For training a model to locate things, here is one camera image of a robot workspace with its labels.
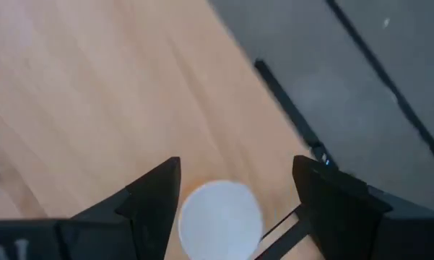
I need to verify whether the black aluminium frame rail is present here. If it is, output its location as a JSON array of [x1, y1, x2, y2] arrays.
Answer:
[[260, 204, 304, 241], [254, 216, 313, 260]]

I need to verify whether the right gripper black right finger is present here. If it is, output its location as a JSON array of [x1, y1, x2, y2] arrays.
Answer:
[[291, 155, 394, 260]]

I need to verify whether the orange medicine bottle white cap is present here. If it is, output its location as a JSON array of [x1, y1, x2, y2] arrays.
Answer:
[[178, 179, 264, 260]]

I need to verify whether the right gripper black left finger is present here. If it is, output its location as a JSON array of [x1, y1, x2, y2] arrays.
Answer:
[[57, 156, 182, 260]]

